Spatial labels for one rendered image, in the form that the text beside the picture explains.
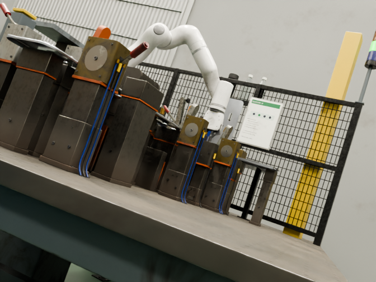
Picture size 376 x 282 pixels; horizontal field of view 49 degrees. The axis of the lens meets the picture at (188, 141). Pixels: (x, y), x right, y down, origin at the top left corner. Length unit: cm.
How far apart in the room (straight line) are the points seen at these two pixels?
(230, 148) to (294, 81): 269
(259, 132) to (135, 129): 143
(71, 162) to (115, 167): 22
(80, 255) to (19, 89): 65
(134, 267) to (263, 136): 201
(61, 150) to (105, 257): 47
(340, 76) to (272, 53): 210
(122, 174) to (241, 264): 78
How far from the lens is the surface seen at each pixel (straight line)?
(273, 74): 462
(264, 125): 263
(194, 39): 219
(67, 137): 111
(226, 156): 197
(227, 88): 214
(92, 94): 111
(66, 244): 73
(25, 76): 125
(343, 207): 432
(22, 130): 120
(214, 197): 196
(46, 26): 166
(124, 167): 131
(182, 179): 164
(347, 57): 274
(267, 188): 211
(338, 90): 266
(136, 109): 129
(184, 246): 61
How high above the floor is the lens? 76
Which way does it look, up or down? 6 degrees up
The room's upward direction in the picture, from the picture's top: 19 degrees clockwise
